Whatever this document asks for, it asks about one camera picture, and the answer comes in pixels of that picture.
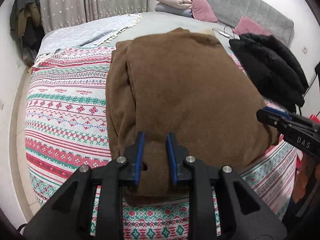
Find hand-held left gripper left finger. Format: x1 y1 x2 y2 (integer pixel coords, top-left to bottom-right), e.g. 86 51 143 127
22 131 148 240

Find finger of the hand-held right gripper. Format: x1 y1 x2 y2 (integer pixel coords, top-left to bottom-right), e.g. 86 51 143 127
257 109 288 133
262 106 292 120

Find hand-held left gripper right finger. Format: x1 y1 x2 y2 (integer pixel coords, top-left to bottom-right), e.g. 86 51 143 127
166 132 288 240

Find brown coat with fur collar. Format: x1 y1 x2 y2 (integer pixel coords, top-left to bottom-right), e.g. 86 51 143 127
105 27 280 207

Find hanging dark clothes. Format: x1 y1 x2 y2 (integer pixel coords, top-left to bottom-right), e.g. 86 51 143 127
9 0 45 67

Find black quilted jacket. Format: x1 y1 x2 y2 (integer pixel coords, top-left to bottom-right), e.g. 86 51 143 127
229 32 309 113

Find person's dark blue clothing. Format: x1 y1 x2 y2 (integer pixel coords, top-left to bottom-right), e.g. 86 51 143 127
281 195 320 240

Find patterned red green blanket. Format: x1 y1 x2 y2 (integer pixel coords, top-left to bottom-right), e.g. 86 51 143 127
24 45 300 240

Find pink velvet pillow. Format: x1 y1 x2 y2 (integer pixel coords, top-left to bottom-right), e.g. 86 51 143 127
232 16 272 37
175 0 218 23

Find grey padded headboard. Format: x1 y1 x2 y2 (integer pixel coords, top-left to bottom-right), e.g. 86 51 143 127
185 0 294 45

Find grey-blue bed sheet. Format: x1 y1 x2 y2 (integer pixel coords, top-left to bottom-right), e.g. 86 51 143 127
110 11 240 48

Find light blue fringed throw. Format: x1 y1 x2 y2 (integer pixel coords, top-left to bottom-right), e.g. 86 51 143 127
35 12 145 63

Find folded blue-grey quilt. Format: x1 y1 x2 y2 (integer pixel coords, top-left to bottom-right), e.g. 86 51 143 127
154 4 194 18

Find grey star-patterned curtain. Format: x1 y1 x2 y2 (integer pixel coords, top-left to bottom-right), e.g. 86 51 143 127
36 0 150 34

